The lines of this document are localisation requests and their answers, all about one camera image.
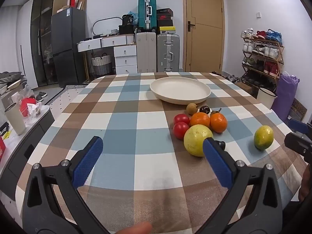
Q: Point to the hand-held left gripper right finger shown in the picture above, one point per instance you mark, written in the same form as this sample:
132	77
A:
217	162

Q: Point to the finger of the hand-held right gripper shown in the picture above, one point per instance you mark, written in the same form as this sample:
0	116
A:
298	145
299	126

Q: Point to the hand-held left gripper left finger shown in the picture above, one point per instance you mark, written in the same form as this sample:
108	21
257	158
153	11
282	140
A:
89	160

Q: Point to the speckled yellow guava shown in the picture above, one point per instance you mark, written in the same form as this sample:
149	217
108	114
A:
195	139

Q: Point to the orange tangerine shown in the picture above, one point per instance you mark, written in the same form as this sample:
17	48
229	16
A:
218	123
199	120

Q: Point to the red tomato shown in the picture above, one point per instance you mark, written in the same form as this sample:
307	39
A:
180	130
181	119

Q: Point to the dark red cherry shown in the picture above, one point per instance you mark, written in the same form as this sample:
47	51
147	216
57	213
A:
204	109

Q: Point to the cream round plate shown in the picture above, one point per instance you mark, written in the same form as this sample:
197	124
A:
180	89

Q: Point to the person's right hand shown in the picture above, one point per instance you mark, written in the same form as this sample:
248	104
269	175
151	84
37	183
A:
306	182

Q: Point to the person's left hand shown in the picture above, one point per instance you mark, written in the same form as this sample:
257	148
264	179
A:
136	228

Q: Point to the brown doormat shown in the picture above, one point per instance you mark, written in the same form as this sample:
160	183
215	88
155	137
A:
298	108

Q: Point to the purple bag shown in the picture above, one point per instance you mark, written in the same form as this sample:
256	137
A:
285	95

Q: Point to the white enamel bucket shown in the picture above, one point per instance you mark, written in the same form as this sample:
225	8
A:
265	98

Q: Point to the checkered tablecloth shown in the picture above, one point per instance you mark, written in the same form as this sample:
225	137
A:
146	139

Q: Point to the brown cardboard box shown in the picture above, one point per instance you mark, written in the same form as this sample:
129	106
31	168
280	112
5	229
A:
248	87

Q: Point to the dark grey side table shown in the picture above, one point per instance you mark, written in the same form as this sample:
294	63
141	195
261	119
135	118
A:
29	139

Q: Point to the white dotted rug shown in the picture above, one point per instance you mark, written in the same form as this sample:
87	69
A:
63	100

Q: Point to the clear plastic bag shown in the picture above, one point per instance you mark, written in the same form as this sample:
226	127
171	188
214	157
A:
34	112

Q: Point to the grey slipper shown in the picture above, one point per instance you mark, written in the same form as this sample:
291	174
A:
40	98
41	93

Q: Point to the group of shoes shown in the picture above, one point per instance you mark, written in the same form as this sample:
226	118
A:
270	51

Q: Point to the white tumbler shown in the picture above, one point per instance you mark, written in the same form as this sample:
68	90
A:
15	120

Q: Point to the red packet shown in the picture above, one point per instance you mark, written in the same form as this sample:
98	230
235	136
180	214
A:
25	106

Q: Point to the dark shoe pile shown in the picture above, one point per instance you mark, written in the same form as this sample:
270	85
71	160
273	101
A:
229	78

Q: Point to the wooden shoe rack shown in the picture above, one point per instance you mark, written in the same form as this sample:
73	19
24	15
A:
273	44

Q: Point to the red carton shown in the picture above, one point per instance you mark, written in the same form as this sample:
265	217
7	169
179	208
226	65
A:
2	148

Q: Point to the woven laundry basket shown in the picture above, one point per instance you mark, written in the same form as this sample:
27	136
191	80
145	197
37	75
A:
102	64

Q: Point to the white drawer cabinet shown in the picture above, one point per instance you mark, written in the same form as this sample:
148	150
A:
125	58

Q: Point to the stack of bowls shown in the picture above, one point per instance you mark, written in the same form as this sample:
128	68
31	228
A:
11	78

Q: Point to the wooden door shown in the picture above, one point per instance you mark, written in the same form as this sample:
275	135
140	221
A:
207	43

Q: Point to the white desk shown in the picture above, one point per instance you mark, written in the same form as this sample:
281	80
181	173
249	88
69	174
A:
107	42

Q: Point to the beige suitcase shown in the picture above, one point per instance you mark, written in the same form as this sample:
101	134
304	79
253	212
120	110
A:
145	53

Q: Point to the dark grey fridge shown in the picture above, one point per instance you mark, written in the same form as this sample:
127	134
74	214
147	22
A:
65	41

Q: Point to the silver suitcase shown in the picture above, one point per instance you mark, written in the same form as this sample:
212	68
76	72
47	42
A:
168	46

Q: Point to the dark glass cabinet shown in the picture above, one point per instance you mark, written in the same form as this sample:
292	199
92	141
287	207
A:
41	41

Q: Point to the small white basket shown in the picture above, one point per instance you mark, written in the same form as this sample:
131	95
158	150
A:
114	32

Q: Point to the black storage box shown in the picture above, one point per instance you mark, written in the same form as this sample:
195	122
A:
126	29

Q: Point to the grey oval hoop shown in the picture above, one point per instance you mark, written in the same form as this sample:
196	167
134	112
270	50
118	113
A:
107	18

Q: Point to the black printed bag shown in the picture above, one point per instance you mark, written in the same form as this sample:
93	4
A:
127	19

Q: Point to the plain black shoe box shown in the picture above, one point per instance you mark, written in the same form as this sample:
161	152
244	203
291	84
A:
165	23

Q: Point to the blue plastic bag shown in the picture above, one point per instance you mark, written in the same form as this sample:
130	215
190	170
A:
135	17

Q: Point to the red and black shoe box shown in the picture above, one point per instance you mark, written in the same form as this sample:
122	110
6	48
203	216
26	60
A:
165	17

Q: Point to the teal suitcase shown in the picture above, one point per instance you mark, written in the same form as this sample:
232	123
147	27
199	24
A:
143	14

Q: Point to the flat cardboard box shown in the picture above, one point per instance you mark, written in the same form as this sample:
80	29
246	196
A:
81	2

